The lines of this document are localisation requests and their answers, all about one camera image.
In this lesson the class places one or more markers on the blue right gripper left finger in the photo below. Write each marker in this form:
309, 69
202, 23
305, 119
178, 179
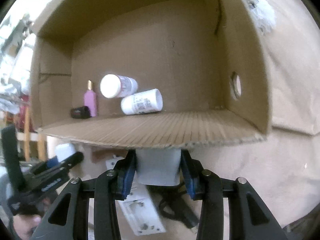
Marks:
128, 172

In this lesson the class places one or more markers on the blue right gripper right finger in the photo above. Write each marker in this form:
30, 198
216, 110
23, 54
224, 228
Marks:
189, 173

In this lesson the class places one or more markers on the white power adapter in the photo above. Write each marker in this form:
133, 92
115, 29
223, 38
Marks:
158, 167

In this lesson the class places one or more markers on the white remote control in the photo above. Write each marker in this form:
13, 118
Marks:
140, 212

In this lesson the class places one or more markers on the white earbuds case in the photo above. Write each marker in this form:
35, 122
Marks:
64, 151

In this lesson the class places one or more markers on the black lipstick tube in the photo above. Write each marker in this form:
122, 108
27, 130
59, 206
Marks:
82, 112

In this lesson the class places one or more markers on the white pill bottle blue label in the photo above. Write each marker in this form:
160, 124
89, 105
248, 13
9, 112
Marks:
150, 101

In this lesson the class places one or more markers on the pink perfume bottle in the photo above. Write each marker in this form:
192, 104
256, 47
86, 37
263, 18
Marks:
90, 99

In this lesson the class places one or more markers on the white pill bottle red label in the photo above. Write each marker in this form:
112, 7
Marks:
117, 86

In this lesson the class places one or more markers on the person's left hand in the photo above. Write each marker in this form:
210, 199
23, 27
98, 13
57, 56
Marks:
24, 224

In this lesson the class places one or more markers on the open cardboard box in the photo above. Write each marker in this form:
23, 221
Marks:
204, 56

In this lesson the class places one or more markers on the furry black white throw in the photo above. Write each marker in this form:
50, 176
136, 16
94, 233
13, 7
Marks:
263, 15

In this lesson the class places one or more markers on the black flashlight with strap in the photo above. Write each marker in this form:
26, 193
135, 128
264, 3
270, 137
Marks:
172, 205

